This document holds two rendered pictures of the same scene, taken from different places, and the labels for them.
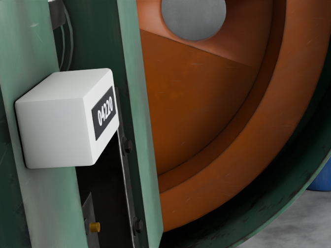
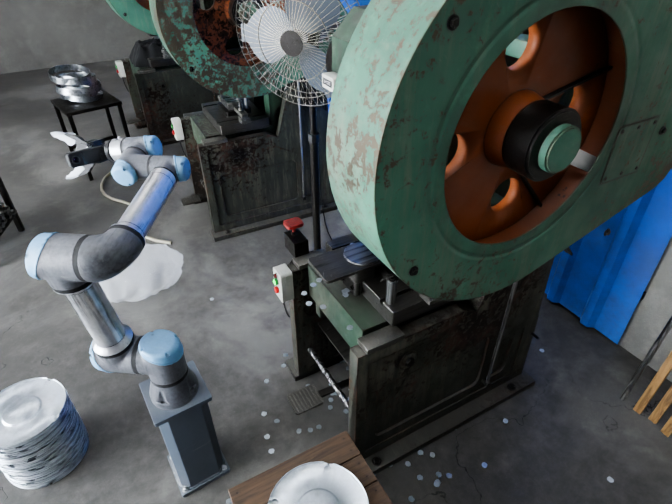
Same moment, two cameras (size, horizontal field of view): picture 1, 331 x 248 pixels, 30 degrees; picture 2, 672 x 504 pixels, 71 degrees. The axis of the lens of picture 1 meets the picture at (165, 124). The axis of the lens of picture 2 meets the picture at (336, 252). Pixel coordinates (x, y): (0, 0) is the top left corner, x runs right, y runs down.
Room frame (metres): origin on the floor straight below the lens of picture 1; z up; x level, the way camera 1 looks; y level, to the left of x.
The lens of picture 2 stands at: (1.45, -0.81, 1.72)
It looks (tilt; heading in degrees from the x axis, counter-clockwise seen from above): 36 degrees down; 141
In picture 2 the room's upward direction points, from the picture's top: straight up
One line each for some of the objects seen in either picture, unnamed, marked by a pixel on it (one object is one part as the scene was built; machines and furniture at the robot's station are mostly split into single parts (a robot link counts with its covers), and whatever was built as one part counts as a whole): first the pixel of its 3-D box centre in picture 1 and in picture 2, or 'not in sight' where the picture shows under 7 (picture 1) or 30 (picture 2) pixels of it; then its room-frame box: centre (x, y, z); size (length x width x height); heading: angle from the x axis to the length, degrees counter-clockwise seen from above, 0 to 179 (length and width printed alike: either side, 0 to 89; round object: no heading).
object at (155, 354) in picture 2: not in sight; (161, 355); (0.35, -0.62, 0.62); 0.13 x 0.12 x 0.14; 46
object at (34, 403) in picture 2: not in sight; (21, 410); (-0.06, -1.05, 0.27); 0.29 x 0.29 x 0.01
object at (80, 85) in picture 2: not in sight; (90, 118); (-2.58, -0.07, 0.40); 0.45 x 0.40 x 0.79; 2
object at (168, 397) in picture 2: not in sight; (171, 380); (0.35, -0.62, 0.50); 0.15 x 0.15 x 0.10
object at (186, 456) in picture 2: not in sight; (187, 430); (0.35, -0.62, 0.23); 0.19 x 0.19 x 0.45; 84
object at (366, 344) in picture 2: not in sight; (461, 344); (0.81, 0.27, 0.45); 0.92 x 0.12 x 0.90; 80
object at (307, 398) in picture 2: not in sight; (355, 379); (0.50, 0.04, 0.14); 0.59 x 0.10 x 0.05; 80
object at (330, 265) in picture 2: not in sight; (349, 273); (0.50, 0.01, 0.72); 0.25 x 0.14 x 0.14; 80
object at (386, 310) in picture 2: not in sight; (391, 267); (0.52, 0.18, 0.68); 0.45 x 0.30 x 0.06; 170
